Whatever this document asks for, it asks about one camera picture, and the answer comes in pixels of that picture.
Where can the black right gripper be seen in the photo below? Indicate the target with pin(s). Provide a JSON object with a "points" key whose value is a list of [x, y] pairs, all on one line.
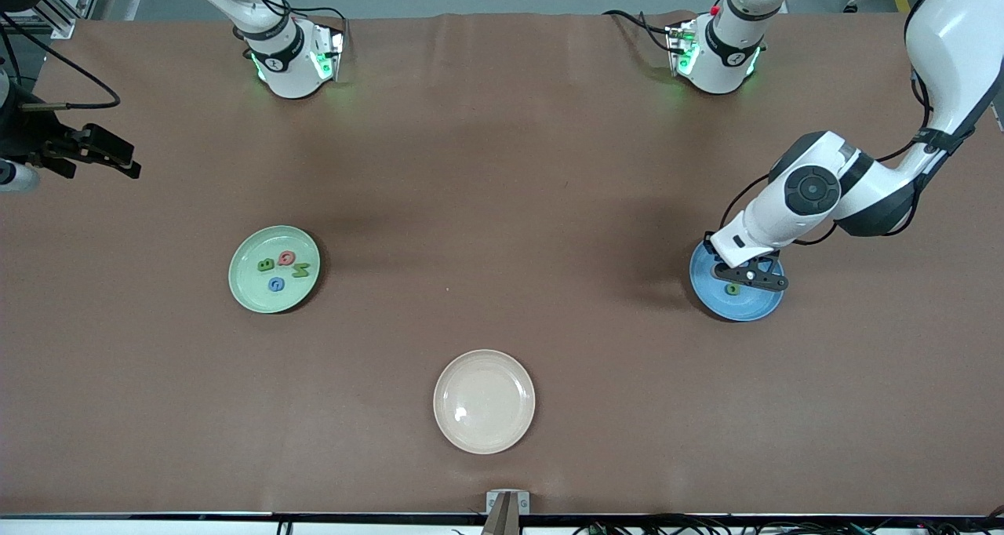
{"points": [[25, 138]]}

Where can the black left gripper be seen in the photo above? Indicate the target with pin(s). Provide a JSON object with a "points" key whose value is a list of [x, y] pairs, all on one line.
{"points": [[709, 248]]}

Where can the red foam letter Q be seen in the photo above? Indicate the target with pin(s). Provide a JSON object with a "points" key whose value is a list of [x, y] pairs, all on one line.
{"points": [[287, 259]]}

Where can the blue foam letter G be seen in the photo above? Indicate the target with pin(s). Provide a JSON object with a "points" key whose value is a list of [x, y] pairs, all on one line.
{"points": [[275, 285]]}

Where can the green foam letter N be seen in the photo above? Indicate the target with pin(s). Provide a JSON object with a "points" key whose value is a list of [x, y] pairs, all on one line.
{"points": [[301, 269]]}

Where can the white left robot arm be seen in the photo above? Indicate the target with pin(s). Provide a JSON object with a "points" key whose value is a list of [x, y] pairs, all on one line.
{"points": [[957, 33]]}

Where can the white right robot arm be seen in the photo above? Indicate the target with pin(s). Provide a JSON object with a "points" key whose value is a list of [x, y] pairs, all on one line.
{"points": [[286, 72]]}

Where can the blue plate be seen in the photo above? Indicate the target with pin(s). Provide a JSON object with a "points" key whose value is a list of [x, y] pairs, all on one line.
{"points": [[745, 307]]}

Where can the green plate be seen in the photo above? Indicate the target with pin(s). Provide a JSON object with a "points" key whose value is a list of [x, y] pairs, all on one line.
{"points": [[251, 284]]}

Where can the brown table cover mat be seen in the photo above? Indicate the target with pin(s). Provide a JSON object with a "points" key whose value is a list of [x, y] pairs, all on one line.
{"points": [[502, 323]]}

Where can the beige plate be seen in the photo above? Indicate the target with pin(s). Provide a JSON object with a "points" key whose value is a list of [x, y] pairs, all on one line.
{"points": [[484, 402]]}

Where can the aluminium frame profile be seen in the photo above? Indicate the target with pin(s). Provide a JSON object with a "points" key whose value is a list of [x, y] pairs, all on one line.
{"points": [[67, 21]]}

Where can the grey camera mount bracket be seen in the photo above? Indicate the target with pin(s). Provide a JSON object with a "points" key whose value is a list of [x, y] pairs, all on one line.
{"points": [[507, 511]]}

